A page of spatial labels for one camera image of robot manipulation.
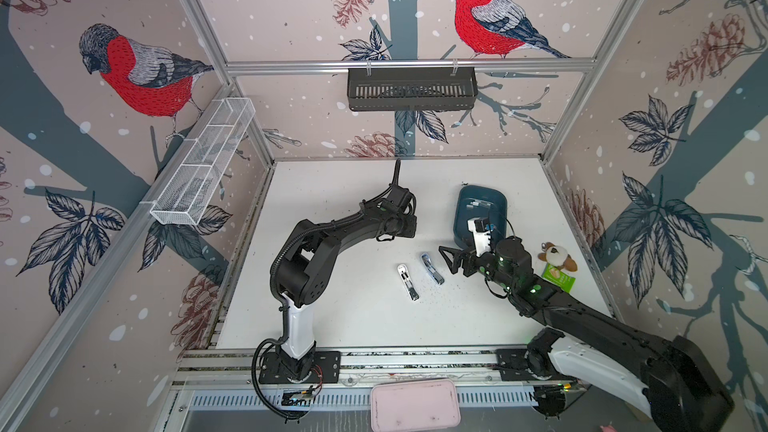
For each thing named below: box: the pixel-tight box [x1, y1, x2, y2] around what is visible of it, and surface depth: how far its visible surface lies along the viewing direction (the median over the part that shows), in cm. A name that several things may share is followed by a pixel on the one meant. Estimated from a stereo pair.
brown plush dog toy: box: [538, 242, 578, 272], surface depth 92 cm
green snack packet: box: [541, 263, 576, 293], surface depth 90 cm
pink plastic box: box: [370, 378, 461, 432], surface depth 68 cm
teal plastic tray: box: [453, 184, 508, 251], surface depth 108 cm
